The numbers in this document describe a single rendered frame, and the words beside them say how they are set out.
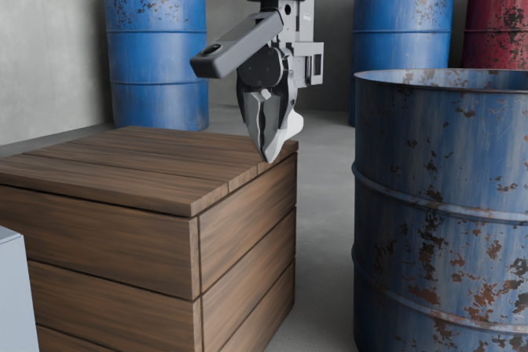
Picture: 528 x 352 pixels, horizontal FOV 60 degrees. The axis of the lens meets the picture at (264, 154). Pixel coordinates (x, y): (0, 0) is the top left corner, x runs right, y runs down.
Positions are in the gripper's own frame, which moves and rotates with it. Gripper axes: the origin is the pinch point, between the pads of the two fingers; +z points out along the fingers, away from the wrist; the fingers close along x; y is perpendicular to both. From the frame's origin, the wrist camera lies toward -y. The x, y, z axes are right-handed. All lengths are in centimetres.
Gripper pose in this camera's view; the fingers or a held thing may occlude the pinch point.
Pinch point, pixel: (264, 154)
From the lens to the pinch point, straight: 58.4
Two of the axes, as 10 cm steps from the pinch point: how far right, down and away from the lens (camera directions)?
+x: -7.2, -1.7, 6.8
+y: 7.0, -1.7, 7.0
